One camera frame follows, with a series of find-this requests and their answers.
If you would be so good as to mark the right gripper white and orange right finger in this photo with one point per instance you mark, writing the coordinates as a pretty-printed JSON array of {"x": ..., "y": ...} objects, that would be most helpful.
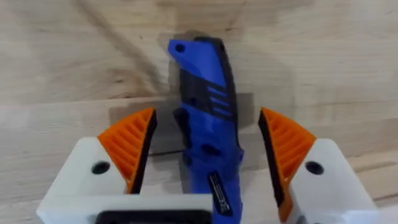
[{"x": 295, "y": 149}]

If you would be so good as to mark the right gripper white and orange left finger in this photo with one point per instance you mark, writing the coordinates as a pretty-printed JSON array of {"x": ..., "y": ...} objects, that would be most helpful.
[{"x": 124, "y": 146}]

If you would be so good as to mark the blue electric screwdriver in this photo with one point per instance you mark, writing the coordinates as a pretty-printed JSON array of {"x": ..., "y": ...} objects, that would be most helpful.
[{"x": 207, "y": 124}]

